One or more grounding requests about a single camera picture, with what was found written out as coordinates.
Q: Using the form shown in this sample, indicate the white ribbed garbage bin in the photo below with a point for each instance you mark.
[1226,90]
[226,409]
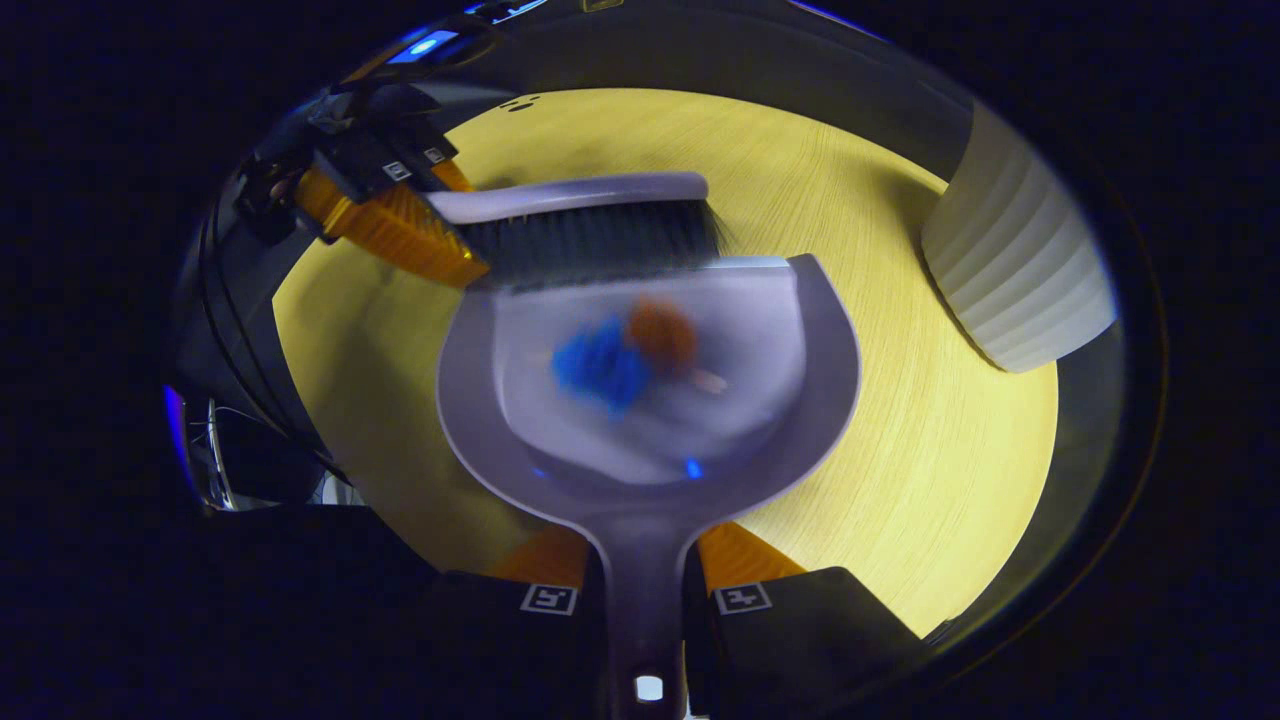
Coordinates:
[1020,270]

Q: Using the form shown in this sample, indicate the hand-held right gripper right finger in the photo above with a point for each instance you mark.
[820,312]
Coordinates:
[800,640]

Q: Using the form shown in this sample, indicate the lilac dustpan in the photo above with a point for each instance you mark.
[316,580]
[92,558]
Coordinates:
[650,520]

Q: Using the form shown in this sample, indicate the wooden desktop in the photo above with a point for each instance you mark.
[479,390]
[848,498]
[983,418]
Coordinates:
[900,450]

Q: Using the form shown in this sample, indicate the blue trash scrap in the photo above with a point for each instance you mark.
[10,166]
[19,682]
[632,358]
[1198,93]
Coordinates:
[600,365]

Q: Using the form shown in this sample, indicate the small lilac broom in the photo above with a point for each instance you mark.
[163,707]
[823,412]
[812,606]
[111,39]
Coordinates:
[590,235]

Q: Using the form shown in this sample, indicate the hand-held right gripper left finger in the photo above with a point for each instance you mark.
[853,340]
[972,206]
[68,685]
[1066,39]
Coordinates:
[500,640]

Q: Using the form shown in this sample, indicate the orange trash scrap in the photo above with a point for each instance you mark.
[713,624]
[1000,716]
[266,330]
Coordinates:
[662,335]

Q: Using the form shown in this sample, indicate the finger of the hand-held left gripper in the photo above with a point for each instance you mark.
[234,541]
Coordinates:
[435,150]
[400,230]

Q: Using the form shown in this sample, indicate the shiny metal frame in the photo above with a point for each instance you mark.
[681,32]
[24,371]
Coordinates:
[225,450]

